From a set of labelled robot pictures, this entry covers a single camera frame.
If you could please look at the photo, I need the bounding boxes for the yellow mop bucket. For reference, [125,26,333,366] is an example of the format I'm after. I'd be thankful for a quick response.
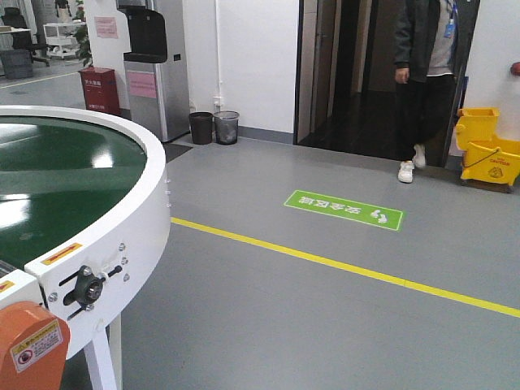
[455,107,519,193]

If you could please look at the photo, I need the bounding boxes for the silver water dispenser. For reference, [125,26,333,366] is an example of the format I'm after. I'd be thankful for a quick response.
[116,0,189,143]

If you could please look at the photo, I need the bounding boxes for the green floor sign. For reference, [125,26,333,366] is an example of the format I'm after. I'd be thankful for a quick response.
[284,189,405,232]

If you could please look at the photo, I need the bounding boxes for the round green conveyor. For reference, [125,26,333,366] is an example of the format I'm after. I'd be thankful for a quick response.
[1,105,170,389]

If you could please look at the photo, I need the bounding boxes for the red fire extinguisher cabinet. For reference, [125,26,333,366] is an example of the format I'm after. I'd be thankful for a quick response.
[79,67,121,116]

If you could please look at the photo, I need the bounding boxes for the orange motor cover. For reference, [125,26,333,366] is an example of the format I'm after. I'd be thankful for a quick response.
[1,301,71,390]

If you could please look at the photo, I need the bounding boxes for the black waste bin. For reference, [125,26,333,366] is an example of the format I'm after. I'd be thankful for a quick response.
[188,111,213,145]

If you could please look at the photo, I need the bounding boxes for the standing person dark clothes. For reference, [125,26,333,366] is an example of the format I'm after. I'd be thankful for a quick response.
[393,0,479,184]

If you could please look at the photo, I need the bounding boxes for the mesh waste bin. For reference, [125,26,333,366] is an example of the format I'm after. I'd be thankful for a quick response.
[214,110,240,145]

